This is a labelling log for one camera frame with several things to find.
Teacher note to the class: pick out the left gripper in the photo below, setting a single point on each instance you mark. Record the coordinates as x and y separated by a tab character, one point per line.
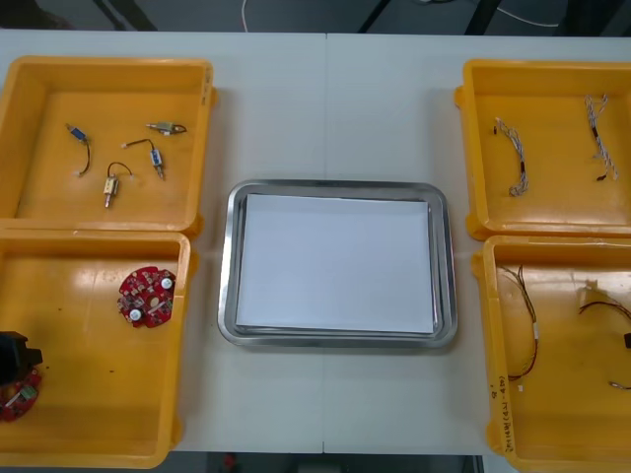
12	357

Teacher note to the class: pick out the round red circuit board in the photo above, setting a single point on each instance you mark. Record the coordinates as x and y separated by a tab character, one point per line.
138	286
17	401

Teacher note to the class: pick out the brass solenoid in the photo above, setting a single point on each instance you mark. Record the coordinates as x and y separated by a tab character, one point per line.
111	185

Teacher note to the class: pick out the red black green-yellow harness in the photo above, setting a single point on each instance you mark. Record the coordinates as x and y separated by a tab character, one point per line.
536	335

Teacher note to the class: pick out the yellow-orange plastic bin with handwriting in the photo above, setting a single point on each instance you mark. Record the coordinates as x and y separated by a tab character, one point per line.
567	424

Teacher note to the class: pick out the steel tray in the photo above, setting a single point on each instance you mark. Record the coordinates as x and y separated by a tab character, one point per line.
226	295

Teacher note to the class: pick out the grey metal solenoid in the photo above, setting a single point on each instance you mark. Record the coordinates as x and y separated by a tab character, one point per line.
165	127

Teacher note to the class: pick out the white sheet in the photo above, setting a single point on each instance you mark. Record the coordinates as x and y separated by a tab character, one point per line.
335	261

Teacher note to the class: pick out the black furniture base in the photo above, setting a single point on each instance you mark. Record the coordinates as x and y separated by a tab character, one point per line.
123	15

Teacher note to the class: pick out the black metal leg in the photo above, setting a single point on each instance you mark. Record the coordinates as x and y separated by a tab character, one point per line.
375	15
480	17

